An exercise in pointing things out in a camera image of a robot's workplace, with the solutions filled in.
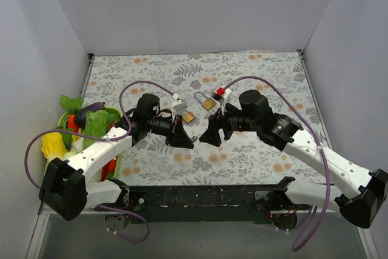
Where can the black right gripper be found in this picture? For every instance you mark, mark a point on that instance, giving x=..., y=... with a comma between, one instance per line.
x=224, y=125

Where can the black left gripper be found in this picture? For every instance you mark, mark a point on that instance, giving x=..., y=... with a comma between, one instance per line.
x=174, y=130

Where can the small brass padlock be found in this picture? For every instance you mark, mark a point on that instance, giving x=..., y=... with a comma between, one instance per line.
x=187, y=116

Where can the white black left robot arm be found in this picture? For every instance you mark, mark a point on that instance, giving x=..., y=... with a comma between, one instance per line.
x=67, y=187

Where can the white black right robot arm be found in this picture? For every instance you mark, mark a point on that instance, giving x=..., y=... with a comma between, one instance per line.
x=355, y=192

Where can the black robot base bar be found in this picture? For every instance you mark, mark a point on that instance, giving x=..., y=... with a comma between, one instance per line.
x=206, y=203

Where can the long shackle brass padlock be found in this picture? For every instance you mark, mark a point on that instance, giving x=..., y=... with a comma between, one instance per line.
x=206, y=102

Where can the floral patterned table mat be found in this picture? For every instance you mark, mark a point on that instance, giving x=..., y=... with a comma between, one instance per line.
x=243, y=159

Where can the green toy lettuce leaf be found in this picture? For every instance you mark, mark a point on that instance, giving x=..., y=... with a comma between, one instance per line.
x=96, y=123

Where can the purple toy eggplant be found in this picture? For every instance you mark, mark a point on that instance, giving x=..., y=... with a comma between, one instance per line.
x=80, y=116

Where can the orange toy carrot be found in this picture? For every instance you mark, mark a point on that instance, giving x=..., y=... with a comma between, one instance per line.
x=71, y=123

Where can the green plastic vegetable tray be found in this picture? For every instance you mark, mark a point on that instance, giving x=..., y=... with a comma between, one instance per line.
x=109, y=170

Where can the yellow white toy cabbage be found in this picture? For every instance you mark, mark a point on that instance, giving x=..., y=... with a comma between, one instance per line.
x=53, y=146

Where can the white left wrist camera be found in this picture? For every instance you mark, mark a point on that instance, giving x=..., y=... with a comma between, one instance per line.
x=178, y=105

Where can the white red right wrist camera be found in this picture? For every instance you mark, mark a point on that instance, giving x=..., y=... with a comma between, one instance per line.
x=222, y=96

